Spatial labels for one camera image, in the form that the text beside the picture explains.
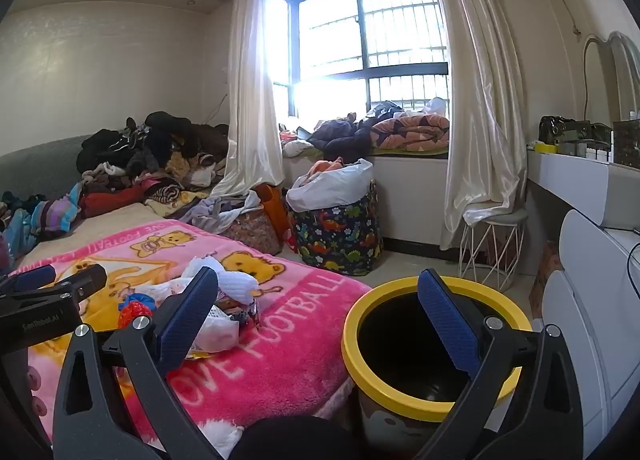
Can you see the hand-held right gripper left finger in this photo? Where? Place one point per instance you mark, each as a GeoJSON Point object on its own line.
{"type": "Point", "coordinates": [187, 320]}

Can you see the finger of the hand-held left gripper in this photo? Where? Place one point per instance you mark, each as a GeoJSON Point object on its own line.
{"type": "Point", "coordinates": [30, 277]}
{"type": "Point", "coordinates": [87, 279]}

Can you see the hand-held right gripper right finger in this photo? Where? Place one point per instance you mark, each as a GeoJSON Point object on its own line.
{"type": "Point", "coordinates": [447, 320]}

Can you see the white plastic wrapper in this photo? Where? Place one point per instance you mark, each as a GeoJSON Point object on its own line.
{"type": "Point", "coordinates": [215, 332]}

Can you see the red mesh ball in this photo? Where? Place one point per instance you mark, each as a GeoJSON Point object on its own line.
{"type": "Point", "coordinates": [132, 314]}

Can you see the purple candy wrapper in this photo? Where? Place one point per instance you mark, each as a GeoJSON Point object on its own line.
{"type": "Point", "coordinates": [248, 314]}

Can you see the yellow rimmed trash bin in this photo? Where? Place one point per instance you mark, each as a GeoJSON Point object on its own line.
{"type": "Point", "coordinates": [360, 320]}

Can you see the person's left hand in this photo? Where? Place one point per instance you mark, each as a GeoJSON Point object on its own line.
{"type": "Point", "coordinates": [36, 382]}

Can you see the blue cloth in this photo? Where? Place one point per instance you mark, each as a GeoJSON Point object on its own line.
{"type": "Point", "coordinates": [17, 235]}

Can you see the beige mattress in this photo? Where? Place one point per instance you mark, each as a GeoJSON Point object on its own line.
{"type": "Point", "coordinates": [100, 235]}

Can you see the purple striped cloth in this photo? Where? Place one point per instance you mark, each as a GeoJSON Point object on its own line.
{"type": "Point", "coordinates": [55, 212]}

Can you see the pink bear printed blanket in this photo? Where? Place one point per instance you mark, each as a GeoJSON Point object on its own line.
{"type": "Point", "coordinates": [280, 350]}

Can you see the orange patterned box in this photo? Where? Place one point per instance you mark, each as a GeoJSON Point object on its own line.
{"type": "Point", "coordinates": [545, 275]}

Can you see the woven basket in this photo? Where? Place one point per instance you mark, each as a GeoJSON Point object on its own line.
{"type": "Point", "coordinates": [255, 235]}

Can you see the grey bed headboard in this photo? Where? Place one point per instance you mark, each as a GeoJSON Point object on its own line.
{"type": "Point", "coordinates": [40, 165]}

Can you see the grey clothes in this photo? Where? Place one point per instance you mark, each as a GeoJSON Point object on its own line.
{"type": "Point", "coordinates": [220, 210]}

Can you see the dinosaur print fabric basket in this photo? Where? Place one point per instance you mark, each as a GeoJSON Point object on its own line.
{"type": "Point", "coordinates": [335, 240]}

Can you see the orange bag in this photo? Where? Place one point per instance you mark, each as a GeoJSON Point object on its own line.
{"type": "Point", "coordinates": [275, 207]}

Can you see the pile of dark clothes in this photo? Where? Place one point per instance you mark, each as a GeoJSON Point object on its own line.
{"type": "Point", "coordinates": [150, 150]}

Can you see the white drawer cabinet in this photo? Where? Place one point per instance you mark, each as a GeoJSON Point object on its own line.
{"type": "Point", "coordinates": [590, 300]}

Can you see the green mat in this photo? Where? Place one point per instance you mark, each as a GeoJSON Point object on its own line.
{"type": "Point", "coordinates": [410, 154]}

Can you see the large white plastic bag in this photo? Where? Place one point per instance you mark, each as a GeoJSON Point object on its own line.
{"type": "Point", "coordinates": [330, 190]}

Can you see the orange patterned quilt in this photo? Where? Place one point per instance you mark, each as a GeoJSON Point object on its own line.
{"type": "Point", "coordinates": [410, 132]}

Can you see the white vanity desk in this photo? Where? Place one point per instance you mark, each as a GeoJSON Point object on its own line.
{"type": "Point", "coordinates": [575, 175]}

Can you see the orange cloth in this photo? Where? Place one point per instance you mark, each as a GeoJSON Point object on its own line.
{"type": "Point", "coordinates": [322, 167]}

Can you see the yellow small box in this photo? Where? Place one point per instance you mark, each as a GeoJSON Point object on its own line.
{"type": "Point", "coordinates": [542, 146]}

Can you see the white cloth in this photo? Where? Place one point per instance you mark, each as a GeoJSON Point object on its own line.
{"type": "Point", "coordinates": [297, 149]}

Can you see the dark jacket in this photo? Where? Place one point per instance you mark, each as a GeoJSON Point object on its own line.
{"type": "Point", "coordinates": [340, 137]}

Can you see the small white bag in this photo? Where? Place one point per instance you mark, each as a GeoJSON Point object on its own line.
{"type": "Point", "coordinates": [435, 106]}

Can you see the dark green handbag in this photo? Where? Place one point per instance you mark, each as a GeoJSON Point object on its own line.
{"type": "Point", "coordinates": [560, 130]}

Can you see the cream curtain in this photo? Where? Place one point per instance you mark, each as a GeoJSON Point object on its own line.
{"type": "Point", "coordinates": [255, 90]}
{"type": "Point", "coordinates": [480, 90]}

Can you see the dark box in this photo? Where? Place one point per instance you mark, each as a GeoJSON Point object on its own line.
{"type": "Point", "coordinates": [627, 142]}

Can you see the barred window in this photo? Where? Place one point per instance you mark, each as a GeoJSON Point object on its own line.
{"type": "Point", "coordinates": [400, 71]}

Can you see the white framed mirror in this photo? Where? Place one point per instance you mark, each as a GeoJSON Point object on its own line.
{"type": "Point", "coordinates": [620, 47]}

